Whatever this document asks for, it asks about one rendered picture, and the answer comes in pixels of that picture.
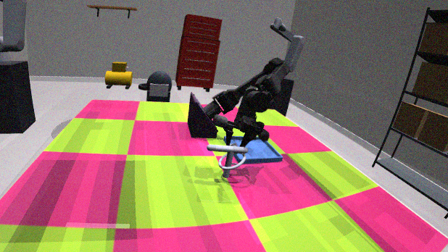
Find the blue tray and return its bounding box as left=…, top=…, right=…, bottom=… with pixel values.
left=230, top=136, right=283, bottom=164

